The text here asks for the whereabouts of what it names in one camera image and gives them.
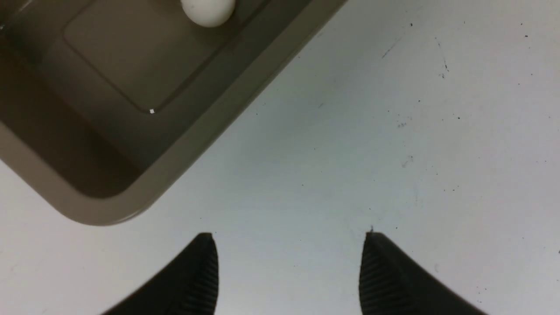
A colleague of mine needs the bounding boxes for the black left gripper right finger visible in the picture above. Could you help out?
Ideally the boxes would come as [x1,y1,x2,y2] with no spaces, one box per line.
[359,232,484,315]

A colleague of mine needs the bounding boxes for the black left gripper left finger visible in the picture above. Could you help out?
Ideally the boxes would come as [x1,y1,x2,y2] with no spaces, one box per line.
[106,232,219,315]

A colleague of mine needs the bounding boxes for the tan plastic bin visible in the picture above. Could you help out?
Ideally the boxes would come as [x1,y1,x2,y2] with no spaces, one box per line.
[1,0,344,226]

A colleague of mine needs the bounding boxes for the white ping-pong ball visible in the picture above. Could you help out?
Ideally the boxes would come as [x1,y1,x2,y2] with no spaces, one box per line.
[180,0,236,28]

